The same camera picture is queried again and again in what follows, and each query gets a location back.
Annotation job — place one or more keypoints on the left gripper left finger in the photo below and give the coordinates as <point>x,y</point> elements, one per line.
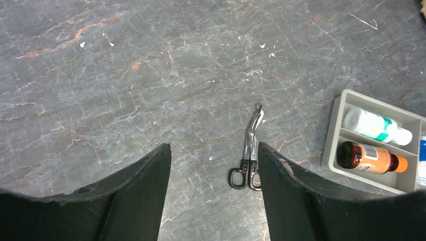
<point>126,205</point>

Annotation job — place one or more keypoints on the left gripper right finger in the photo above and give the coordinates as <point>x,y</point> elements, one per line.
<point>301,205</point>

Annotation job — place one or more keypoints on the black handled scissors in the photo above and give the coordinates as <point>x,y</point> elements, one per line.
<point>249,164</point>

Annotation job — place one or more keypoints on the brown glass bottle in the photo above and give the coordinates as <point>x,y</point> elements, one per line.
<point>367,158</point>

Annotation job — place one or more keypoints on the grey divider tray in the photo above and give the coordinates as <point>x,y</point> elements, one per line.
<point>374,142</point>

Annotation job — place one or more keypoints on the white green-label bottle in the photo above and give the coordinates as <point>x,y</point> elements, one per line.
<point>374,126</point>

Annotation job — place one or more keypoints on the blue white small box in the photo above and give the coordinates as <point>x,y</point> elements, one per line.
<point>420,183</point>

